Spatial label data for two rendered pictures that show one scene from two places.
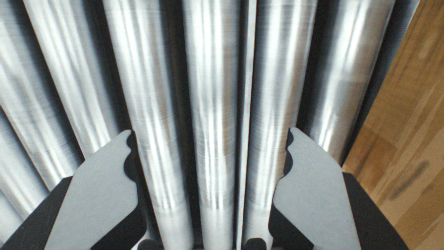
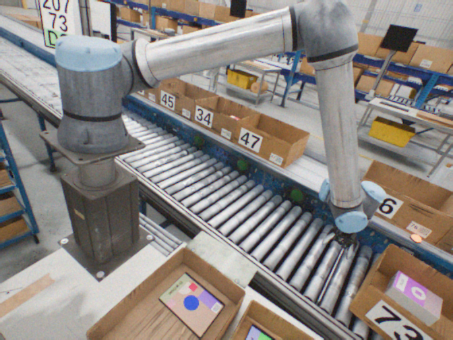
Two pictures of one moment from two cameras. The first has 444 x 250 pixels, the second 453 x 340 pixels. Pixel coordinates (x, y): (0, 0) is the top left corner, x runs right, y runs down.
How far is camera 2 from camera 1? 1.24 m
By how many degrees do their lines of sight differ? 82
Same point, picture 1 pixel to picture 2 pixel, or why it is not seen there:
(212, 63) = (333, 252)
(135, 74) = (319, 245)
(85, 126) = (303, 243)
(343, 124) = (357, 278)
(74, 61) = (309, 238)
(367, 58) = (361, 270)
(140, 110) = (316, 249)
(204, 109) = (328, 257)
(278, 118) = (342, 268)
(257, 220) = (330, 291)
